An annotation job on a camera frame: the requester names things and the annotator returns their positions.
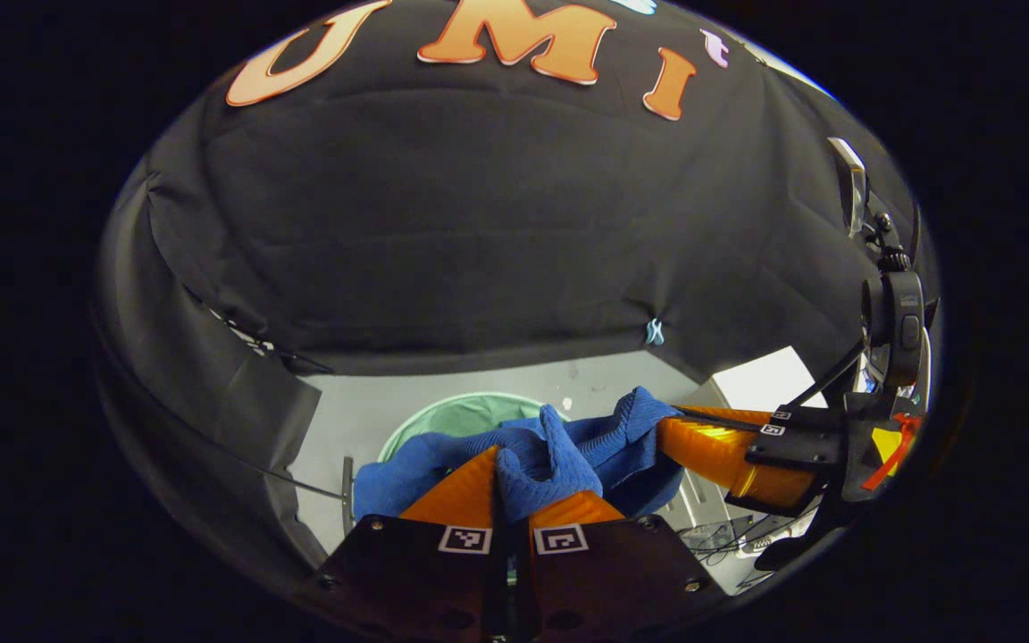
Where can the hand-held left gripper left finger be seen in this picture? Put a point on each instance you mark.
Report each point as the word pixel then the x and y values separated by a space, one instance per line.
pixel 498 580

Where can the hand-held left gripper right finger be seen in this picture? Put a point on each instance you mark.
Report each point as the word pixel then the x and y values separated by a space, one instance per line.
pixel 522 580

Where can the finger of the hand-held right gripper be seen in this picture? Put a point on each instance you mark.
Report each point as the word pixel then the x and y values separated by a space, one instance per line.
pixel 729 460
pixel 747 416

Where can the green laundry hamper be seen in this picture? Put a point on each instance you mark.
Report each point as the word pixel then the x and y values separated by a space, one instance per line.
pixel 470 415

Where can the white table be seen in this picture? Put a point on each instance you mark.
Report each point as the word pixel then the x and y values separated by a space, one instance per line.
pixel 769 379

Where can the light blue clip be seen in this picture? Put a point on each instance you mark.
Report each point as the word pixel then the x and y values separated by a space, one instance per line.
pixel 655 331

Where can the grey metal bar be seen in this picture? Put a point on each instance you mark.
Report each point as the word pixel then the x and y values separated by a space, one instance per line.
pixel 347 496

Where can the black backdrop cloth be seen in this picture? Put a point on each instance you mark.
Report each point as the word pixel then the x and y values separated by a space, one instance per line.
pixel 479 223

